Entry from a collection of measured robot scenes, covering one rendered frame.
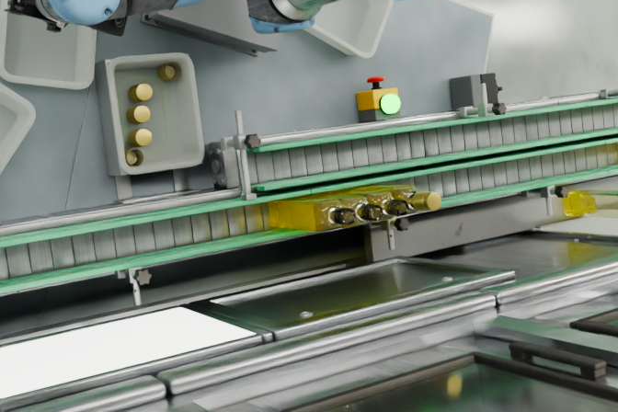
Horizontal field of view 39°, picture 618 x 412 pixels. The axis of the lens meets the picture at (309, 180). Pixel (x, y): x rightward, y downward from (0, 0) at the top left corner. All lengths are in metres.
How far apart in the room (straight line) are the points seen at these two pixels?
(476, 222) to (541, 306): 0.65
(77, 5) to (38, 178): 0.74
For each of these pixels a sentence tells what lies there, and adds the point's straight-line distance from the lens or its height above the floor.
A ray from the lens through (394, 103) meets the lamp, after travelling 1.95.
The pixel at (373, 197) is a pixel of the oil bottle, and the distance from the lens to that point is 1.64.
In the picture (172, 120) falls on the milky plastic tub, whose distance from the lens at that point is 1.79.
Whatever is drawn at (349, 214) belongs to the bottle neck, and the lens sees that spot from 1.56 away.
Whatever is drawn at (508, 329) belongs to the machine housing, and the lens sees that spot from 1.28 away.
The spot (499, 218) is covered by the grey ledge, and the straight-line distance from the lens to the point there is 2.10.
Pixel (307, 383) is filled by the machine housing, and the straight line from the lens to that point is 1.19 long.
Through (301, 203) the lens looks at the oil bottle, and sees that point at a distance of 1.63.
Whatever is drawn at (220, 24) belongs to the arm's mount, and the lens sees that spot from 1.76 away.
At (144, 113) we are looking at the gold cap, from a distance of 1.73.
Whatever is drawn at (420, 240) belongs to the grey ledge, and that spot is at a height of 0.88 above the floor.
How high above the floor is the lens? 2.44
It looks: 60 degrees down
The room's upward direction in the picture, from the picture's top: 90 degrees clockwise
